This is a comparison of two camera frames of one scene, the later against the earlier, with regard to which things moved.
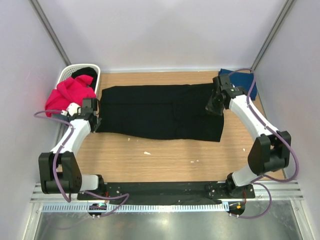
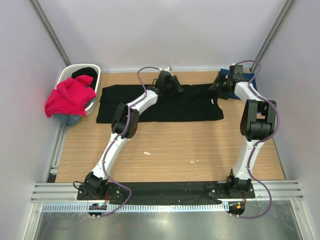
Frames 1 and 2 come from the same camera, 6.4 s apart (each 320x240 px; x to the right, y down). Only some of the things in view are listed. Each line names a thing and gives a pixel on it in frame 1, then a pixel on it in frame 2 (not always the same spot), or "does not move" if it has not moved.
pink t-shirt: [68, 91] does not move
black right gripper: [210, 108] → [220, 79]
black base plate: [163, 193] does not move
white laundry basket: [68, 69] does not move
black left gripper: [95, 128] → [178, 88]
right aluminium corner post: [287, 6] does not move
